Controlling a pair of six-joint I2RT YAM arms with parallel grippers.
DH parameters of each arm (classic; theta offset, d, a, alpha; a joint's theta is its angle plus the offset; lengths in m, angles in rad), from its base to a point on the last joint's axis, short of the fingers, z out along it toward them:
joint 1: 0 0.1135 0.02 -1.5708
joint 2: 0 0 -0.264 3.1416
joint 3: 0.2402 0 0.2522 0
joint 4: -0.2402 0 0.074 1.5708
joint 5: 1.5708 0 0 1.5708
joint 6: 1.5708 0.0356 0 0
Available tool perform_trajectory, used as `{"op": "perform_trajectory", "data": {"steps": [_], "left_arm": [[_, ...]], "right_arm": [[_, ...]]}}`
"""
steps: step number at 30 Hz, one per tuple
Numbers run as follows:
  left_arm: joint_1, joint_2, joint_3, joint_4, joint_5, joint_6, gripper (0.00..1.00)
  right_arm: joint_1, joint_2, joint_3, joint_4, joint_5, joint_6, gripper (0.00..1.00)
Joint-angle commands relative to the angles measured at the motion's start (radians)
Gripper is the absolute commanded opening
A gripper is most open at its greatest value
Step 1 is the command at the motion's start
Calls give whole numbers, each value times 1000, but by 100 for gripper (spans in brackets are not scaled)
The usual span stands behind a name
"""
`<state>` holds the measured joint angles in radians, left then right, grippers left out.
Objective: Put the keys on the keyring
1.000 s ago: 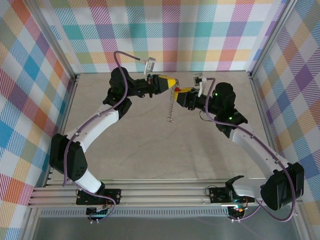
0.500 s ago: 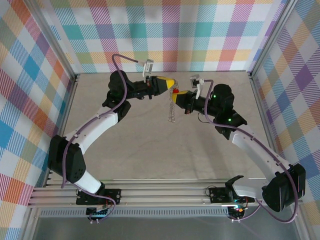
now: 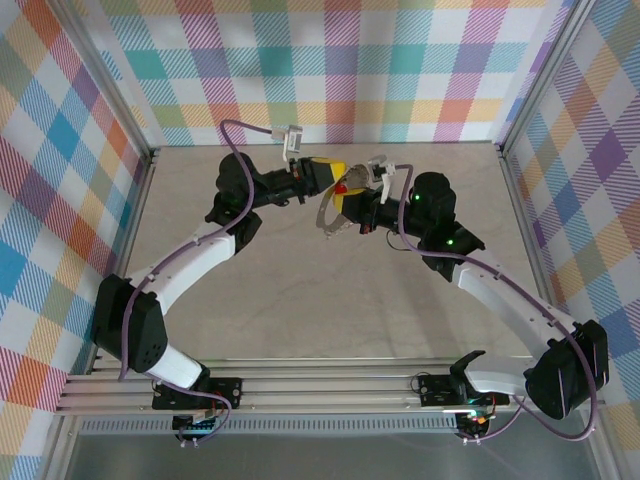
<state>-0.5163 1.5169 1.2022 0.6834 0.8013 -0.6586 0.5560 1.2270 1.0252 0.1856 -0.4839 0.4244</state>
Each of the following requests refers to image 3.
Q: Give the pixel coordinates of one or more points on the aluminium table side rail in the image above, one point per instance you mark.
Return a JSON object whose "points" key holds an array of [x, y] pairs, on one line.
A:
{"points": [[135, 210], [526, 225]]}

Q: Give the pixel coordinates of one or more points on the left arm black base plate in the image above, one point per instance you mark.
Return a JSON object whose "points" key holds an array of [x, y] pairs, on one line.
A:
{"points": [[230, 392]]}

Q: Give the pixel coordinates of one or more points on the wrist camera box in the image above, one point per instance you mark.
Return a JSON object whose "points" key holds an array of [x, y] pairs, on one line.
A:
{"points": [[295, 140], [378, 163]]}

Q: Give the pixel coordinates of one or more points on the grey metal shelf panel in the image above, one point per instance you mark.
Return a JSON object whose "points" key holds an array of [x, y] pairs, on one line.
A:
{"points": [[325, 457]]}

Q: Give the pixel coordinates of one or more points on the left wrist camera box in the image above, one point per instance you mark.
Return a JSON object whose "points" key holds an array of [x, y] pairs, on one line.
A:
{"points": [[295, 140]]}

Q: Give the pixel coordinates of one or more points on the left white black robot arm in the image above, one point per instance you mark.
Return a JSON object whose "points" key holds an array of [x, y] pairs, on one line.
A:
{"points": [[185, 265]]}

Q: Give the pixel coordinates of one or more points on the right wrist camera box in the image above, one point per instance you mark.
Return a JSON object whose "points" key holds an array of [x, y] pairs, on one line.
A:
{"points": [[378, 163]]}

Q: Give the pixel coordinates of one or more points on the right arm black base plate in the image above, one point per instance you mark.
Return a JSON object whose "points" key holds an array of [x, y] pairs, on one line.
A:
{"points": [[435, 390]]}

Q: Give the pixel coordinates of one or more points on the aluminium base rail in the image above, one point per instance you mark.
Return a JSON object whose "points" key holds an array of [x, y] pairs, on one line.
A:
{"points": [[325, 387]]}

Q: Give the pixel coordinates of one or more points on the perforated metal strip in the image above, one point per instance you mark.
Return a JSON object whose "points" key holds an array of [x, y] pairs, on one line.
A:
{"points": [[325, 425]]}

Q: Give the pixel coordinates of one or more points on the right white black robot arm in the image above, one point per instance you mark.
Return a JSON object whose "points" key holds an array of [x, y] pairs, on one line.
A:
{"points": [[505, 300]]}

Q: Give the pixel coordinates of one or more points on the aluminium frame post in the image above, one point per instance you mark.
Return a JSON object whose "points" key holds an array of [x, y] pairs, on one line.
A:
{"points": [[104, 70], [544, 70]]}

